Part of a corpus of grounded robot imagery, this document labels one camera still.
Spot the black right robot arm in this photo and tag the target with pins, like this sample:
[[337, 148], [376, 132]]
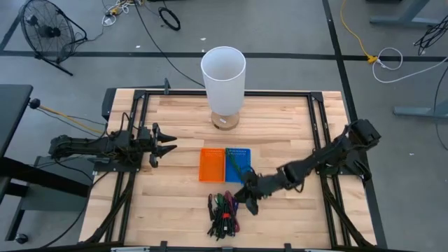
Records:
[[315, 162]]

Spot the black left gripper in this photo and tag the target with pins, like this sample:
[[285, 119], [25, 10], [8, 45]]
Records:
[[148, 141]]

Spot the black desk frame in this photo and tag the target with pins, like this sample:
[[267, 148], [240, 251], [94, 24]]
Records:
[[42, 176]]

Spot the black caster wheel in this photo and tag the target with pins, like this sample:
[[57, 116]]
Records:
[[21, 238]]

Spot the black ball knob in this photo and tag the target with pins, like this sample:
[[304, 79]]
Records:
[[34, 103]]

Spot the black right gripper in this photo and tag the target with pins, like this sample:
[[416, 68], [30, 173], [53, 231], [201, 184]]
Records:
[[260, 187]]

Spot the black table clamp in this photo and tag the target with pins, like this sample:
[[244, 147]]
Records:
[[167, 85], [163, 245], [288, 247]]

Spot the black aluminium table frame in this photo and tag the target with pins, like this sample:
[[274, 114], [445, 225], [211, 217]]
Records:
[[280, 93]]

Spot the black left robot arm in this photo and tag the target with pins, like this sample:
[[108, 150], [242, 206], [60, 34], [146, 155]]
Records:
[[80, 145]]

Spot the white lamp with wooden base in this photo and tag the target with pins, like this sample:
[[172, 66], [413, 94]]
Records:
[[224, 80]]

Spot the black floor fan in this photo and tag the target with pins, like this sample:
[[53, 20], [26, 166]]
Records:
[[47, 32]]

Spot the black corner bracket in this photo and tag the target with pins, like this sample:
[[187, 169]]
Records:
[[108, 101]]

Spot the blue plastic tray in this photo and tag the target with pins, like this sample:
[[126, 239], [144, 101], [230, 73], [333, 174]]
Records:
[[243, 157]]

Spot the black desk top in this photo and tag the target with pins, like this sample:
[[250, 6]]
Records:
[[12, 108]]

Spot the orange plastic tray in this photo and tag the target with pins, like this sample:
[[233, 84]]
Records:
[[211, 166]]

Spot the grey desk leg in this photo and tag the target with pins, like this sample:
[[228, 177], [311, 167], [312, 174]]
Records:
[[420, 111], [409, 19]]

